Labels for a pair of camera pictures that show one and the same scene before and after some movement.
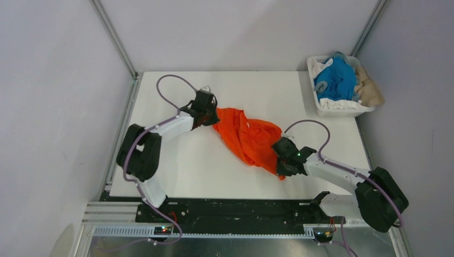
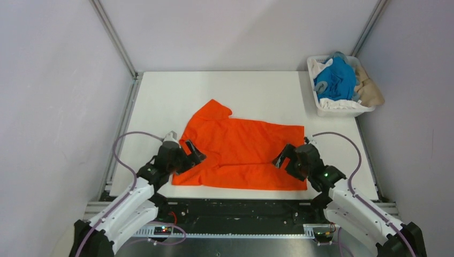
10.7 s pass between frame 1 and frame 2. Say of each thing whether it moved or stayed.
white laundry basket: stayed
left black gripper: moved
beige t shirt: stayed
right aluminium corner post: stayed
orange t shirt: moved
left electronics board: stayed
